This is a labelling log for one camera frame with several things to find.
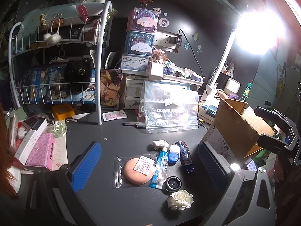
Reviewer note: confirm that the white kitten plush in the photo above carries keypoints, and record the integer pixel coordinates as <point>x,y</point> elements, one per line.
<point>21,131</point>

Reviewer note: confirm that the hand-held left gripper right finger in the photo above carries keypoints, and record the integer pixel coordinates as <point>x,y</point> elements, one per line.
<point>211,167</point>

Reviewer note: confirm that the small pink figure box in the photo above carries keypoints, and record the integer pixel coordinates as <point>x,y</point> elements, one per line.
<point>160,56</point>

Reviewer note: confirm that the grey pen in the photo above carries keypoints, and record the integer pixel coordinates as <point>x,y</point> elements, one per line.
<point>134,124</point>

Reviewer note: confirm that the white drawer unit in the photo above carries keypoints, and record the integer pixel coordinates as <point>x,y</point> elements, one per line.
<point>132,91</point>

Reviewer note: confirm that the white spoon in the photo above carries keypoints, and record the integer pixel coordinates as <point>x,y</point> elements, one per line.
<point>93,55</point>

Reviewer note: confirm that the white desk lamp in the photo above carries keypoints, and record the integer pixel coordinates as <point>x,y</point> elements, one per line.
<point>223,56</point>

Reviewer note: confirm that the white labelled box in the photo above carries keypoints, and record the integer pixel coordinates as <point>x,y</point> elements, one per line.
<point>135,63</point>

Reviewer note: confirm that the yellow box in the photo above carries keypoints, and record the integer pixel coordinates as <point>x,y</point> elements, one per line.
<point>63,111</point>

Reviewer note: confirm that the blue illustrated box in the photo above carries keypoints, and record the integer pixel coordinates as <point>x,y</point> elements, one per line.
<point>40,84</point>

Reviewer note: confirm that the lined notepad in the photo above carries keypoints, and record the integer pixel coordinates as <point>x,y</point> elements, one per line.
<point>60,150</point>

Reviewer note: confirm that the black round jar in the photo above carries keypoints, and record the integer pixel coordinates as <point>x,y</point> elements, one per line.
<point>173,184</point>

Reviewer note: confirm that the cardboard box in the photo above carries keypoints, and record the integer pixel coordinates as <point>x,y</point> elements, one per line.
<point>237,131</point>

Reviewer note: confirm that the white jar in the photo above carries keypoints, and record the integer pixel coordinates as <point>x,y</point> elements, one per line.
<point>231,86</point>

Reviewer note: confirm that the white printed carton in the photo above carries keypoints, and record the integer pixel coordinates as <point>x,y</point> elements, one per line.
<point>209,111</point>

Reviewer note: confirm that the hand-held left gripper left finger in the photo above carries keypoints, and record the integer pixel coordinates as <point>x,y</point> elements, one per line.
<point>87,164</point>

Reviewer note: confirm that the illustrated art card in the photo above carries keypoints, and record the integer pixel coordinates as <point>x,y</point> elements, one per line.
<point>110,87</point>

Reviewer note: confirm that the clear green ball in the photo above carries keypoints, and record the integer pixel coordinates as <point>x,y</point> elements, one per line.
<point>59,128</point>

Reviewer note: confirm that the white and blue contact lens case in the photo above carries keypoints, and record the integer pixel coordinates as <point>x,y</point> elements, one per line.
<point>174,154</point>

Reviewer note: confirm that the beige puff in plastic bag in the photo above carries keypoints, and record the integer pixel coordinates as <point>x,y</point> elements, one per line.
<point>136,170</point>

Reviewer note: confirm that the white pompom pair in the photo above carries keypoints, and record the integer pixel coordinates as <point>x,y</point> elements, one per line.
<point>53,37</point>

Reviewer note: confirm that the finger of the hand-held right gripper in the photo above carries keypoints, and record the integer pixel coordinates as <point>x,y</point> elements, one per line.
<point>272,143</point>
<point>270,116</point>

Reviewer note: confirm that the white fabric flower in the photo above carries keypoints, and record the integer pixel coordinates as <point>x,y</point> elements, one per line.
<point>180,199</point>

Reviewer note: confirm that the white ghost clip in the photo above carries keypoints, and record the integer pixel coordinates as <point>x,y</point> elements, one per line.
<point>160,143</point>

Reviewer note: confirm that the white power strip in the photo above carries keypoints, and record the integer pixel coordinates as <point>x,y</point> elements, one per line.
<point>168,38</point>

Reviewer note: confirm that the round badge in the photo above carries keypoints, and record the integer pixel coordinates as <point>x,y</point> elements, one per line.
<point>162,22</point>

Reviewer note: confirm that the small wall sticker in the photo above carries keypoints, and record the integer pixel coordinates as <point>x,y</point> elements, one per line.
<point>195,35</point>
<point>187,45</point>
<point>199,49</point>
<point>158,10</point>

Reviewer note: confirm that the clear zip bag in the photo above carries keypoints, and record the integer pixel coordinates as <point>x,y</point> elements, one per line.
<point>169,108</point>

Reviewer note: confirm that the blue white tube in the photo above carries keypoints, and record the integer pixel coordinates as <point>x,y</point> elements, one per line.
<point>162,162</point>

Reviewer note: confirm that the white pink pouch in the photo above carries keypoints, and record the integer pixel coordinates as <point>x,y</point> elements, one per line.
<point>80,8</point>

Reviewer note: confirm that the pink leopard print box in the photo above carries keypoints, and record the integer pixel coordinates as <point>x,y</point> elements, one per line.
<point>41,151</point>

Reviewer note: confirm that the green bottle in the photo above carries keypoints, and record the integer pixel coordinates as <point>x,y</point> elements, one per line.
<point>245,93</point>

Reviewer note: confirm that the dark blue packet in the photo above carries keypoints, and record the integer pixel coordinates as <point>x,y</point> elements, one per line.
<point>185,156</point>

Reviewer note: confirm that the pink character display box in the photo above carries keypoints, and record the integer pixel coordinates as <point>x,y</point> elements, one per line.
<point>142,20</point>

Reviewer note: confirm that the black cat plush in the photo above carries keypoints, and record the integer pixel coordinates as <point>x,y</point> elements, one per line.
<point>77,71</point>

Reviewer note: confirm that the long white box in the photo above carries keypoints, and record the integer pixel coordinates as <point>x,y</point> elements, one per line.
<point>30,139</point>

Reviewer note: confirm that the small white box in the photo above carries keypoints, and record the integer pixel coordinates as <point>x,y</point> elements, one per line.
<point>156,71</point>

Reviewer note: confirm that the gold binder clip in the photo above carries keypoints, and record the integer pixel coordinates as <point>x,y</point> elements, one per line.
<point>42,20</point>
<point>57,17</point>

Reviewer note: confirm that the white cluttered tray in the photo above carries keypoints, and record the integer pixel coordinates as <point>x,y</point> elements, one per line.
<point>178,78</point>

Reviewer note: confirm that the blue character display box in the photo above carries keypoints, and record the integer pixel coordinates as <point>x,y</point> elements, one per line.
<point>140,42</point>

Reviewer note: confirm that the white sachet packet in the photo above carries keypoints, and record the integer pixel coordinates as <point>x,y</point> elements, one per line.
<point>114,116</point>

